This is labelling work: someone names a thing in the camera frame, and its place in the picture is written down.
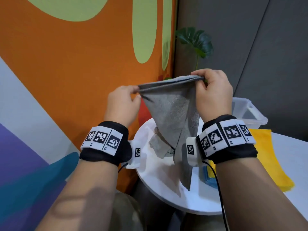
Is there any person's right hand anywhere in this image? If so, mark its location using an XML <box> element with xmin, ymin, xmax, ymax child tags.
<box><xmin>191</xmin><ymin>68</ymin><xmax>233</xmax><ymax>123</ymax></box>

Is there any person's left hand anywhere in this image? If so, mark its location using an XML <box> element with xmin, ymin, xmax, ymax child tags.
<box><xmin>104</xmin><ymin>85</ymin><xmax>142</xmax><ymax>128</ymax></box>

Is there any clear plastic storage box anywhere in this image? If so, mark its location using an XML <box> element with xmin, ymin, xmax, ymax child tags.
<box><xmin>232</xmin><ymin>97</ymin><xmax>268</xmax><ymax>130</ymax></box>

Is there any grey towel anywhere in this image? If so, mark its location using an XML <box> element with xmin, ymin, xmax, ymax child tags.
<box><xmin>149</xmin><ymin>127</ymin><xmax>175</xmax><ymax>159</ymax></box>
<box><xmin>138</xmin><ymin>75</ymin><xmax>205</xmax><ymax>192</ymax></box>

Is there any blue towel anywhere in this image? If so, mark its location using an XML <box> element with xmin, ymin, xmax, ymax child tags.
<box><xmin>203</xmin><ymin>166</ymin><xmax>218</xmax><ymax>189</ymax></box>

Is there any yellow towel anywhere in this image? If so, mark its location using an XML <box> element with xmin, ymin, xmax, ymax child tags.
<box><xmin>207</xmin><ymin>128</ymin><xmax>295</xmax><ymax>192</ymax></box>

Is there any person's right forearm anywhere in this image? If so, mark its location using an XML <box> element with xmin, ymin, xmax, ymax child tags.
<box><xmin>215</xmin><ymin>157</ymin><xmax>308</xmax><ymax>231</ymax></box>

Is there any person's left forearm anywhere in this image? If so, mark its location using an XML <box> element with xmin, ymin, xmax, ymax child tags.
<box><xmin>36</xmin><ymin>160</ymin><xmax>120</xmax><ymax>231</ymax></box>

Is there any person's left leg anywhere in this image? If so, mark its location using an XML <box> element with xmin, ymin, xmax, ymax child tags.
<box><xmin>109</xmin><ymin>192</ymin><xmax>145</xmax><ymax>231</ymax></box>

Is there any person's leg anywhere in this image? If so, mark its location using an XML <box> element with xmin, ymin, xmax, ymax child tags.
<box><xmin>109</xmin><ymin>192</ymin><xmax>145</xmax><ymax>231</ymax></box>
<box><xmin>180</xmin><ymin>213</ymin><xmax>227</xmax><ymax>231</ymax></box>

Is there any person's right leg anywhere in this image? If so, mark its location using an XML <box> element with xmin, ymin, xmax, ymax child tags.
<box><xmin>180</xmin><ymin>213</ymin><xmax>227</xmax><ymax>231</ymax></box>

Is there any black left wristband with markers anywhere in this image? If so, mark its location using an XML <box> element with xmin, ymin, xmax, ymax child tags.
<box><xmin>79</xmin><ymin>121</ymin><xmax>133</xmax><ymax>166</ymax></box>

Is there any black wristband with markers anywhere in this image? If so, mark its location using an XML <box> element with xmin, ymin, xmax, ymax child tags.
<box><xmin>79</xmin><ymin>121</ymin><xmax>133</xmax><ymax>166</ymax></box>
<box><xmin>196</xmin><ymin>115</ymin><xmax>258</xmax><ymax>165</ymax></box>

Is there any black right wristband with markers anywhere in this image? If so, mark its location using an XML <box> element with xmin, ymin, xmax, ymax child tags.
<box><xmin>196</xmin><ymin>115</ymin><xmax>258</xmax><ymax>165</ymax></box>

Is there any green leafy plant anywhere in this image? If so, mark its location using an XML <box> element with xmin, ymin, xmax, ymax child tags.
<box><xmin>163</xmin><ymin>27</ymin><xmax>214</xmax><ymax>81</ymax></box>

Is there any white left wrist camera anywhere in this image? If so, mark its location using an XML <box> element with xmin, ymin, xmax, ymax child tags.
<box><xmin>121</xmin><ymin>140</ymin><xmax>142</xmax><ymax>169</ymax></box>

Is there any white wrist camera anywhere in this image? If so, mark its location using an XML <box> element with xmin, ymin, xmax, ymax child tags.
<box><xmin>121</xmin><ymin>140</ymin><xmax>142</xmax><ymax>169</ymax></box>
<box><xmin>186</xmin><ymin>137</ymin><xmax>205</xmax><ymax>167</ymax></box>

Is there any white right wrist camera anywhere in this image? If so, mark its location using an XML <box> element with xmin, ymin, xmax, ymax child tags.
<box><xmin>186</xmin><ymin>137</ymin><xmax>205</xmax><ymax>167</ymax></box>

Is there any black right camera cable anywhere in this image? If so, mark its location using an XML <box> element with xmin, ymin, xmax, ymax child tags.
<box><xmin>203</xmin><ymin>161</ymin><xmax>229</xmax><ymax>231</ymax></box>

